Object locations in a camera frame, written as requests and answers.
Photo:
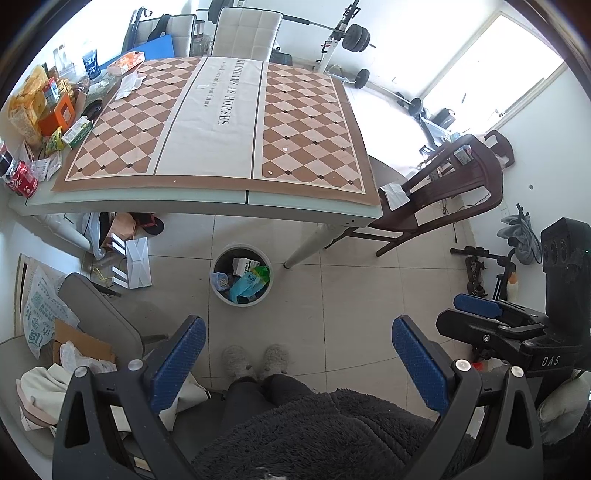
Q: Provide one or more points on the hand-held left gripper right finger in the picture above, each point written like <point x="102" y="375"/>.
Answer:
<point x="418" y="364"/>

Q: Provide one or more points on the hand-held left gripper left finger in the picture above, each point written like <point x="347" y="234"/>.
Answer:
<point x="178" y="364"/>

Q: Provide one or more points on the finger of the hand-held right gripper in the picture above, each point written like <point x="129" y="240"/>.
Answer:
<point x="485" y="334"/>
<point x="480" y="304"/>

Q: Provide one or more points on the white round trash bin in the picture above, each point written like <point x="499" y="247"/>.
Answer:
<point x="240" y="303"/>

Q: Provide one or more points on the blue plastic wrapper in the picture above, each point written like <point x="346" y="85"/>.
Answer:
<point x="219" y="280"/>

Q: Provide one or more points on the teal green plastic packet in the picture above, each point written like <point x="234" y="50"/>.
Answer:
<point x="247" y="282"/>

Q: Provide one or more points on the white printed carton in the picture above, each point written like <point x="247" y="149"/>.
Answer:
<point x="242" y="265"/>

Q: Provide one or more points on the white bottle orange cap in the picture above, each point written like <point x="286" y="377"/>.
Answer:
<point x="512" y="288"/>

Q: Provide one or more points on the black metal stand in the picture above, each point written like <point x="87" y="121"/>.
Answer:
<point x="475" y="253"/>

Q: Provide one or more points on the grey fuzzy slipper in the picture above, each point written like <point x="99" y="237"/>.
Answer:
<point x="235" y="362"/>
<point x="276" y="357"/>

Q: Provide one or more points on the grey hanging cloth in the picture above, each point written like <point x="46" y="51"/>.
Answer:
<point x="521" y="235"/>

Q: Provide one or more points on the person's dark trouser legs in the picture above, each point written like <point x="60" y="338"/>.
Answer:
<point x="258" y="392"/>

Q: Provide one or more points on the brown cardboard sheet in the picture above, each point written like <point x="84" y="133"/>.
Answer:
<point x="83" y="344"/>

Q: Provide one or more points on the grey office chair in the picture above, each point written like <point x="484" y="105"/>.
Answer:
<point x="97" y="309"/>

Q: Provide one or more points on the crumpled clear plastic bag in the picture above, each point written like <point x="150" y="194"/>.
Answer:
<point x="74" y="357"/>

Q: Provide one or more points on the white wifi router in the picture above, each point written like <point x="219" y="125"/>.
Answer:
<point x="138" y="258"/>

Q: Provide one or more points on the person in grey fleece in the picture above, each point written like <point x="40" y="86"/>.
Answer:
<point x="323" y="438"/>

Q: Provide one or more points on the dark brown wooden chair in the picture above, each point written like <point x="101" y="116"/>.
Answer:
<point x="503" y="145"/>
<point x="461" y="184"/>

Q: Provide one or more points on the white cloth jacket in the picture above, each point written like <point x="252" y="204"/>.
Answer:
<point x="46" y="392"/>

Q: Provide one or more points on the white paper tissue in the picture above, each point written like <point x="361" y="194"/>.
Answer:
<point x="395" y="196"/>

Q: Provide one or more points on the black slipper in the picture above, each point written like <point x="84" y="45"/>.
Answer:
<point x="152" y="225"/>

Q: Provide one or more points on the white woven sack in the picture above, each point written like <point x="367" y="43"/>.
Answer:
<point x="41" y="314"/>

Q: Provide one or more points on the beige paper bag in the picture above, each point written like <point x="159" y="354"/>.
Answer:
<point x="122" y="224"/>

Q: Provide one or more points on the white plastic bag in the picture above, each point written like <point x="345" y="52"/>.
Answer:
<point x="94" y="235"/>

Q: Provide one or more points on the white dining table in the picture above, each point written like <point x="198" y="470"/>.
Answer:
<point x="138" y="203"/>

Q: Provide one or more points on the brown checkered tablecloth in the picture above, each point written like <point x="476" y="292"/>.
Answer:
<point x="207" y="147"/>

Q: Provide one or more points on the bright window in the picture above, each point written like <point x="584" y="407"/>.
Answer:
<point x="489" y="69"/>

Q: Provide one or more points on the white paper receipts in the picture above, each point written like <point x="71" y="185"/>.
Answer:
<point x="46" y="166"/>

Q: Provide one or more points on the red soda can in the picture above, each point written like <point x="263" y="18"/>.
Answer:
<point x="23" y="180"/>

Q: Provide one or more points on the yellow green small packet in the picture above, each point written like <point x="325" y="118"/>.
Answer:
<point x="54" y="143"/>

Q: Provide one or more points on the green white medicine box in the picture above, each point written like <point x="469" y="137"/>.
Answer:
<point x="76" y="131"/>

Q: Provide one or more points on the curl bar with weights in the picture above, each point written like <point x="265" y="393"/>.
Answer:
<point x="362" y="77"/>

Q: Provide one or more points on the black round lid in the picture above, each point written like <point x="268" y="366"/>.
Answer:
<point x="92" y="110"/>

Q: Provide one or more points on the dark cola bottle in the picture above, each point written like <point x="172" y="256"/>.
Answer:
<point x="4" y="159"/>

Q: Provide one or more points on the orange box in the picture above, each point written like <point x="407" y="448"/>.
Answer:
<point x="57" y="117"/>

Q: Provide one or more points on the crumpled white paper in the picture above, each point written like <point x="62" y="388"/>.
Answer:
<point x="129" y="85"/>

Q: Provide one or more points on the barbell with black weights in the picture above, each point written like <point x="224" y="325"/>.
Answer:
<point x="358" y="37"/>

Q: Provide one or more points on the white weight rack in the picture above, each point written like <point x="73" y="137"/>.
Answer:
<point x="334" y="44"/>

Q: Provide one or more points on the yellow snack bags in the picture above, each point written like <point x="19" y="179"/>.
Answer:
<point x="27" y="106"/>

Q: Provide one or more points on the orange tissue packet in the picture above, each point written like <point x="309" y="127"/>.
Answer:
<point x="127" y="63"/>

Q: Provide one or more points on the dark blue standing pouch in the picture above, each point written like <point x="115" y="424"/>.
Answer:
<point x="92" y="62"/>

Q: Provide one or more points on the blue foam board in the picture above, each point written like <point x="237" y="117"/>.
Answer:
<point x="152" y="48"/>

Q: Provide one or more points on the grey padded chair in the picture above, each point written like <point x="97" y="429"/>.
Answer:
<point x="182" y="30"/>

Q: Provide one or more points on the white padded chair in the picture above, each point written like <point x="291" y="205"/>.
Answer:
<point x="247" y="32"/>

